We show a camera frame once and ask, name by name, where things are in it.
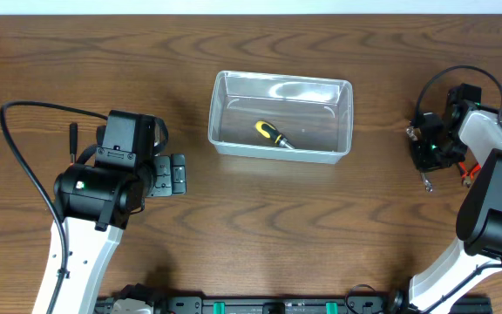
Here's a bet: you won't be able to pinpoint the small silver wrench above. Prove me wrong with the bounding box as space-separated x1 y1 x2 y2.
406 126 433 193

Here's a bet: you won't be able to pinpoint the clear plastic container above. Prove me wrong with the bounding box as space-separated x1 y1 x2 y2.
208 71 354 164

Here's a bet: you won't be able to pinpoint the stubby yellow black screwdriver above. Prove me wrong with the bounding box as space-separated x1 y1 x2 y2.
254 120 295 149

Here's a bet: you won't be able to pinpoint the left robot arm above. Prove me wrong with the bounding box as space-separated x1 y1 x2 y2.
33 111 187 313

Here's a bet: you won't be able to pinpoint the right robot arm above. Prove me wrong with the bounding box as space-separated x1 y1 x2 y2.
389 84 502 313

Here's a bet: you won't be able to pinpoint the black yellow slim screwdriver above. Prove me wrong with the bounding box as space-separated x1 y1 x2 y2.
96 126 106 146

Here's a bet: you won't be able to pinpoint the small claw hammer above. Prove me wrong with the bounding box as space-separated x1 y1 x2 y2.
69 122 78 164

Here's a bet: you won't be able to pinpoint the red handled pliers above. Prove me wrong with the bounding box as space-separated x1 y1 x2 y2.
457 162 481 188

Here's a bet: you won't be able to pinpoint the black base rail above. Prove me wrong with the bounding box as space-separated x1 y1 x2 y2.
93 283 494 314

